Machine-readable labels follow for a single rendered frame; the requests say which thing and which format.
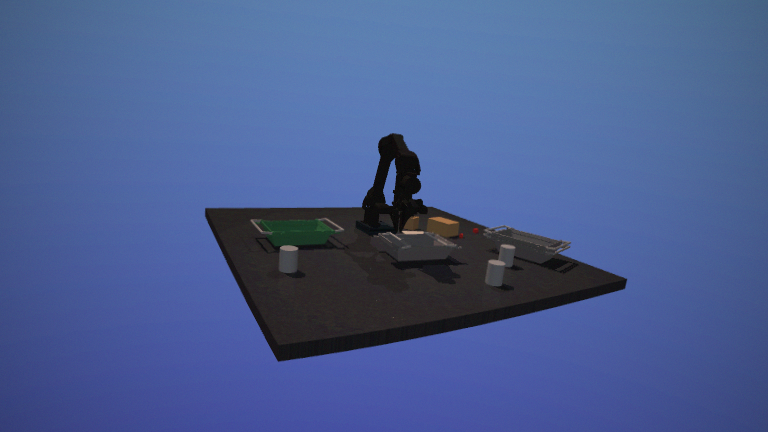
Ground small brown open box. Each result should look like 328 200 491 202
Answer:
404 216 419 231

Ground brown rectangular box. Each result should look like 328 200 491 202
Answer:
427 217 459 238

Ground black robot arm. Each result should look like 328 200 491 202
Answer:
361 133 423 225

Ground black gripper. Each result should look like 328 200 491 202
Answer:
373 188 428 233

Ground grey cylinder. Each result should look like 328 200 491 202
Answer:
279 245 298 273
498 245 515 267
485 260 506 286

